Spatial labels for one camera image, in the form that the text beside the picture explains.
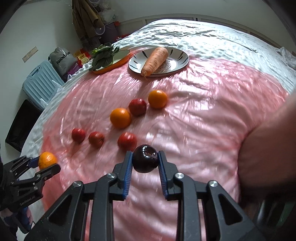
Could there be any wrinkled mandarin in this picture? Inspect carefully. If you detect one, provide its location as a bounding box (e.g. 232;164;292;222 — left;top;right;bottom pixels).
38;152;58;170

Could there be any red apple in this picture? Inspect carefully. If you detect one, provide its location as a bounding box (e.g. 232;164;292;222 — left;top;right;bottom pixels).
71;128;86;144
128;98;147;116
88;132;105;149
117;132;137;152

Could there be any dark plum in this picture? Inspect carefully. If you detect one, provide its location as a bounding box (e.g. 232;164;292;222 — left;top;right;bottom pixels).
132;145;159;173

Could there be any smooth orange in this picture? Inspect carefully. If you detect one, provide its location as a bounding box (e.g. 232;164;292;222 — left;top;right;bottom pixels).
110;108;132;129
148;90;168;109

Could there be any blue gloved left hand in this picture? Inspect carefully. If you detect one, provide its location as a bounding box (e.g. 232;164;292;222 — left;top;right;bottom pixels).
1;207;33;236

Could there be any light blue suitcase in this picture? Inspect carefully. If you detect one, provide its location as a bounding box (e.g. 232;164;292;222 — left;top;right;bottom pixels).
22;61;65;111

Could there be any pink plastic sheet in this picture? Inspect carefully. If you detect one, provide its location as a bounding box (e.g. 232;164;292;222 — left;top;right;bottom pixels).
41;47;290;241

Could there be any yellow snack box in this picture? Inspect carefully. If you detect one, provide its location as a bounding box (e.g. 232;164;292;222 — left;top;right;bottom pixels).
74;48;92;66

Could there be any green leafy vegetable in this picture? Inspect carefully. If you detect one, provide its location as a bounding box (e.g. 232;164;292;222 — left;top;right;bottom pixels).
89;43;119;71

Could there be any orange plate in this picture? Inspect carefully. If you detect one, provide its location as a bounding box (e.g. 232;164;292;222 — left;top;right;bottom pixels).
92;50;130;74

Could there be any brown hanging coat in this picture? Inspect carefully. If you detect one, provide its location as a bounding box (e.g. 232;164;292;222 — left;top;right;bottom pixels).
72;1;105;49

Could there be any carrot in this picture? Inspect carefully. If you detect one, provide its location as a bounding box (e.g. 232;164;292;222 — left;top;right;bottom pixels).
141;47;168;77

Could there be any white striped plate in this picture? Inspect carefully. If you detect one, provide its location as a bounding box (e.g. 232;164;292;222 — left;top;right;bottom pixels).
128;47;190;77

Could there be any white pillow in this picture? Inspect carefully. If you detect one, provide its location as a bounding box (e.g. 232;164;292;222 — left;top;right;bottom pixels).
276;47;295;62

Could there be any white bed sheet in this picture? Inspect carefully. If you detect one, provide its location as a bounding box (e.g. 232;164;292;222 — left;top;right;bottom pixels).
19;18;296;153

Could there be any grey drawstring bag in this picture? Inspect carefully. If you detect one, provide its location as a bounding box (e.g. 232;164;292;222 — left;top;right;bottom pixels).
49;47;77;76

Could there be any wall switch panel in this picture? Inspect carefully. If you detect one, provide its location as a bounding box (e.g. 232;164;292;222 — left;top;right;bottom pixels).
22;46;38;63

